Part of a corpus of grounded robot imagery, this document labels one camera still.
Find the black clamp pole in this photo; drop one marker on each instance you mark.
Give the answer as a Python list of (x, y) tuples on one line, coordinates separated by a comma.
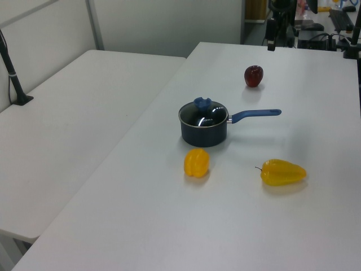
[(354, 39)]

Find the short yellow bell pepper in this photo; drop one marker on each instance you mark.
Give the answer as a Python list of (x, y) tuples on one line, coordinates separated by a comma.
[(197, 163)]

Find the black keyboard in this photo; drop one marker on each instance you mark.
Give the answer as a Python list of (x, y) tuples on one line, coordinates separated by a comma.
[(341, 19)]

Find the black computer mouse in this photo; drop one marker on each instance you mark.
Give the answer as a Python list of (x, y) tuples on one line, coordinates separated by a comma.
[(349, 8)]

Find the grey partition post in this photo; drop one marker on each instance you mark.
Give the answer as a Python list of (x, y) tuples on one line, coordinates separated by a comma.
[(95, 25)]

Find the dark red apple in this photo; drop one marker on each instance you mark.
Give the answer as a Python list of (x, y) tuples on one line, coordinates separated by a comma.
[(253, 76)]

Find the long yellow bell pepper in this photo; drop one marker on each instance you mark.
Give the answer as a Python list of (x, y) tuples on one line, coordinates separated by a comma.
[(282, 173)]

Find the black computer box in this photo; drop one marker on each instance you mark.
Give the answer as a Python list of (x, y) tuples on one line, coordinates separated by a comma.
[(314, 42)]

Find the black camera stand pole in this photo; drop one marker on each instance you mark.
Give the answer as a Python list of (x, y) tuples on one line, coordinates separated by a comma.
[(11, 73)]

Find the glass lid with blue knob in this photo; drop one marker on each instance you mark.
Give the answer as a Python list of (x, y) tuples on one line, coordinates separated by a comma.
[(197, 116)]

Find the brown wooden door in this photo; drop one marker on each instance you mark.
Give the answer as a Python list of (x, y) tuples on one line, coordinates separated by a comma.
[(255, 9)]

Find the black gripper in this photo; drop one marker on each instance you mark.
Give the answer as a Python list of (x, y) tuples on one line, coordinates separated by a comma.
[(271, 29)]

